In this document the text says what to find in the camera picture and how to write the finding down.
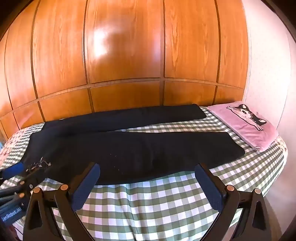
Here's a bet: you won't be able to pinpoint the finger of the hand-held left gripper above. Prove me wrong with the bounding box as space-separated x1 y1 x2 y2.
3 162 25 180
0 178 33 209

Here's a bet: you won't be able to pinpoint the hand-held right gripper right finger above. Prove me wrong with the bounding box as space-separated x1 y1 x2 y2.
194 163 272 241

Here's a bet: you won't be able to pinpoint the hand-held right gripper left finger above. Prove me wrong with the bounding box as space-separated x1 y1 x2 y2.
23 162 101 241

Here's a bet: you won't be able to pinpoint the black pants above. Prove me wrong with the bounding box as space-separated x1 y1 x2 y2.
20 103 245 186

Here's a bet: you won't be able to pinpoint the floral bed sheet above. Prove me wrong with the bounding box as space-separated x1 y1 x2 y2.
0 123 46 163

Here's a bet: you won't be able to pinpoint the green checked bed cover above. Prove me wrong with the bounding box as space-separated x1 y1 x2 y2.
0 105 288 241

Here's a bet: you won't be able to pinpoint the pink cat print pillow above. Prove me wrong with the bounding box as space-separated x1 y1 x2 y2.
206 101 279 153

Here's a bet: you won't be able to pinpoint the wooden wardrobe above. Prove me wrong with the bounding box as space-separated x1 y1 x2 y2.
0 0 252 139

